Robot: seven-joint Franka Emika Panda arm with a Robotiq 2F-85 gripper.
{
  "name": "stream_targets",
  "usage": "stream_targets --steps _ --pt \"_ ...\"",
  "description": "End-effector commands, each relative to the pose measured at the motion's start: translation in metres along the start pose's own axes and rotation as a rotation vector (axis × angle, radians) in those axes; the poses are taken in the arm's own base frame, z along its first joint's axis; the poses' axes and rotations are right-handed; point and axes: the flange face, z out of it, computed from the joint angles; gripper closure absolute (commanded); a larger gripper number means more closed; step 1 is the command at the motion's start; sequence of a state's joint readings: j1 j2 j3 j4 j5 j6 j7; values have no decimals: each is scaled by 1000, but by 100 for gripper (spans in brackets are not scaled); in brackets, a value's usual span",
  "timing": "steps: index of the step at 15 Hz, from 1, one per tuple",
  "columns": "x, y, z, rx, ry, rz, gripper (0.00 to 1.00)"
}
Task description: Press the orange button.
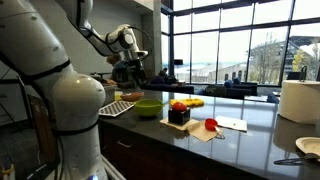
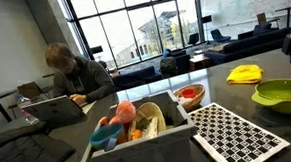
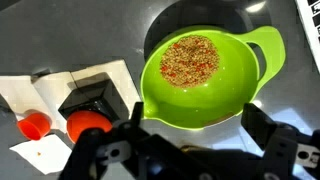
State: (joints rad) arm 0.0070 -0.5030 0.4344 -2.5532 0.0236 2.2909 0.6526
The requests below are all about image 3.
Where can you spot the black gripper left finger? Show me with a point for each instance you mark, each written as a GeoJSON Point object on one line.
{"type": "Point", "coordinates": [96, 146]}

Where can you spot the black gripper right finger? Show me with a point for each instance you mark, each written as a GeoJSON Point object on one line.
{"type": "Point", "coordinates": [286, 146]}

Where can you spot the black box with orange button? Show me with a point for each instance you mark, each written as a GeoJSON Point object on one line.
{"type": "Point", "coordinates": [93, 96]}

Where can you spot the white paper napkin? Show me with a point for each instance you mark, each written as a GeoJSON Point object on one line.
{"type": "Point", "coordinates": [43, 153]}

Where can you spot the small orange plastic cup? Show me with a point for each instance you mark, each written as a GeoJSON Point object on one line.
{"type": "Point", "coordinates": [35, 125]}

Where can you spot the black white checkerboard calibration board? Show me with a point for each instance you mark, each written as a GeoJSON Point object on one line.
{"type": "Point", "coordinates": [310, 23]}

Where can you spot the brown and red grains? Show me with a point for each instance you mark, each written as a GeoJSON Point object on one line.
{"type": "Point", "coordinates": [190, 61]}

